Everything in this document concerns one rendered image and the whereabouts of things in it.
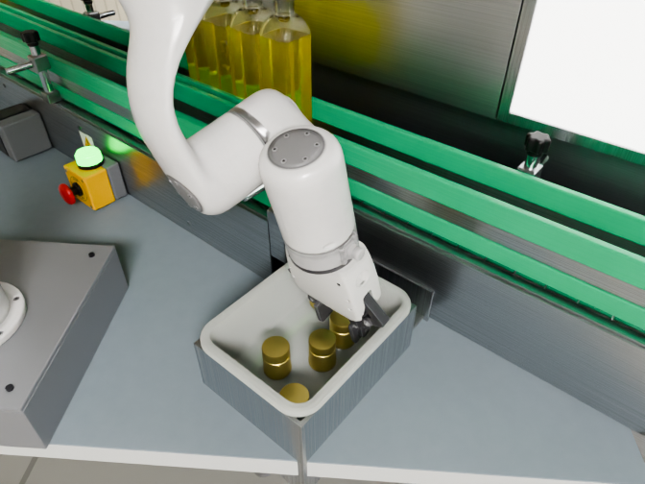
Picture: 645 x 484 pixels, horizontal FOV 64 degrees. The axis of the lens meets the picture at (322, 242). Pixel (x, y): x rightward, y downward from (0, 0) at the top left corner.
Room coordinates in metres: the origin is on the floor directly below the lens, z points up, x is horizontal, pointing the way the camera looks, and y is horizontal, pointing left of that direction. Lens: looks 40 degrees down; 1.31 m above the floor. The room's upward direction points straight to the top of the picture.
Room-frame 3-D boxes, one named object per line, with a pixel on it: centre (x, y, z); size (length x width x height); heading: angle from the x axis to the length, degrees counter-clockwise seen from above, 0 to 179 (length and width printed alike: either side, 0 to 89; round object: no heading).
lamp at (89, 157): (0.80, 0.41, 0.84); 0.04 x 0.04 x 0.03
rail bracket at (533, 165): (0.57, -0.27, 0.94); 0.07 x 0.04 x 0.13; 140
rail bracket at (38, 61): (0.92, 0.53, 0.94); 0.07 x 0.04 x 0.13; 140
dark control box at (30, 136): (0.97, 0.63, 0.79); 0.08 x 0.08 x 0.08; 50
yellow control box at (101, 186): (0.79, 0.41, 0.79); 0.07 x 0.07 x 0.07; 50
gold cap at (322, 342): (0.41, 0.00, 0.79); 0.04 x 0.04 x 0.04
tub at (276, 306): (0.42, 0.02, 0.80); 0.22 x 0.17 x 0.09; 140
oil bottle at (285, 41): (0.75, 0.05, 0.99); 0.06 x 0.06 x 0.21; 50
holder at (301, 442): (0.44, 0.00, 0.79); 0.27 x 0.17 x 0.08; 140
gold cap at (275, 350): (0.40, 0.06, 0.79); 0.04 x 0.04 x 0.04
